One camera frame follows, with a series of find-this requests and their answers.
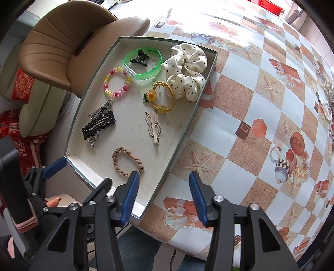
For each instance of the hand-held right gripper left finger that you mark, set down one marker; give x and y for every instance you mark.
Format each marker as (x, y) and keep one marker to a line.
(130, 200)

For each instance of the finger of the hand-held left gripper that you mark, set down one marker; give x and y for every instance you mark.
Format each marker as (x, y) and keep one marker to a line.
(103, 186)
(55, 165)

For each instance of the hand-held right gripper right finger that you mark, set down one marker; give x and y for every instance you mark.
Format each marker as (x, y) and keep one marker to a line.
(198, 199)

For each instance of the grey shallow box tray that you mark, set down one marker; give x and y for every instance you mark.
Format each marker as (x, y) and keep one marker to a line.
(130, 146)

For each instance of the black beaded hair clip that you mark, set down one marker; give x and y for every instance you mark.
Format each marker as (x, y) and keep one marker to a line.
(99, 125)

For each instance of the silver duckbill hair clip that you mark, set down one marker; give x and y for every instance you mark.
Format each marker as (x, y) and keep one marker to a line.
(100, 109)

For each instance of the black hair claw clip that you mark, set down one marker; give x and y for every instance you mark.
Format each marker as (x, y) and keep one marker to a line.
(139, 57)

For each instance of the person's left forearm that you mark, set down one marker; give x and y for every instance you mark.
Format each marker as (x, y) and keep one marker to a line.
(11, 169)

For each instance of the person's left hand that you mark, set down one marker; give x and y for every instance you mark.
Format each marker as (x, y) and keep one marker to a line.
(53, 202)

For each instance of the red printed cloth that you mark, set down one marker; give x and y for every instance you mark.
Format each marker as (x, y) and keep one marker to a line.
(18, 138)

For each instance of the person's blue jeans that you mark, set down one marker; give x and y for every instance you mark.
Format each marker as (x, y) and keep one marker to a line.
(143, 251)

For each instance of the cream leather seat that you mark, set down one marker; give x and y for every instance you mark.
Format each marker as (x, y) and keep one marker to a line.
(34, 109)

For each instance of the rabbit shaped hair clip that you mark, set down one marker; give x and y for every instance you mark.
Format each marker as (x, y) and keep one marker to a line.
(156, 136)

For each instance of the red patterned cushion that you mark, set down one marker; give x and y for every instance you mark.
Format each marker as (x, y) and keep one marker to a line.
(22, 84)

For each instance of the tan leather chair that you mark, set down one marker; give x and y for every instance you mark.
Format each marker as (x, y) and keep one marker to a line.
(65, 34)

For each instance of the cream polka dot scrunchie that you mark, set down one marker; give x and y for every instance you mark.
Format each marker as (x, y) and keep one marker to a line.
(180, 61)

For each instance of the red bucket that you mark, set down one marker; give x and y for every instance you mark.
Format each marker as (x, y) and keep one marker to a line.
(271, 4)

